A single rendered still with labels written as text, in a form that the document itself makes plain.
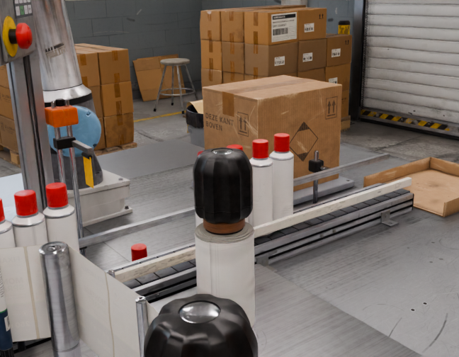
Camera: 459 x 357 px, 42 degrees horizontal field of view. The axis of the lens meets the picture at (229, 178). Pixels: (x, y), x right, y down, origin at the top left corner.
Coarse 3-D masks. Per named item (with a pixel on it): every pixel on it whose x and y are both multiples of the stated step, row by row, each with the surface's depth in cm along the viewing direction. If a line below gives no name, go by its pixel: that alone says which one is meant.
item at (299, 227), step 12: (360, 192) 149; (396, 192) 149; (408, 192) 149; (360, 204) 142; (372, 204) 142; (324, 216) 135; (336, 216) 135; (288, 228) 129; (300, 228) 129; (264, 240) 123; (168, 252) 119; (132, 264) 114; (180, 264) 114; (192, 264) 114; (144, 276) 109; (156, 276) 109; (132, 288) 106
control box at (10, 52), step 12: (0, 0) 85; (12, 0) 90; (0, 12) 84; (12, 12) 89; (0, 24) 85; (12, 24) 89; (0, 36) 86; (0, 48) 86; (12, 48) 89; (36, 48) 101; (0, 60) 86; (12, 60) 91
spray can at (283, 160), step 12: (276, 144) 124; (288, 144) 124; (276, 156) 124; (288, 156) 124; (276, 168) 125; (288, 168) 125; (276, 180) 126; (288, 180) 126; (276, 192) 126; (288, 192) 126; (276, 204) 127; (288, 204) 127; (276, 216) 128
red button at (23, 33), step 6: (18, 24) 87; (24, 24) 87; (12, 30) 87; (18, 30) 86; (24, 30) 87; (30, 30) 89; (12, 36) 87; (18, 36) 86; (24, 36) 87; (30, 36) 88; (12, 42) 88; (18, 42) 87; (24, 42) 87; (30, 42) 89; (24, 48) 88
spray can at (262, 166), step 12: (252, 144) 120; (264, 144) 119; (252, 156) 121; (264, 156) 120; (252, 168) 120; (264, 168) 120; (264, 180) 121; (264, 192) 121; (264, 204) 122; (252, 216) 124; (264, 216) 123
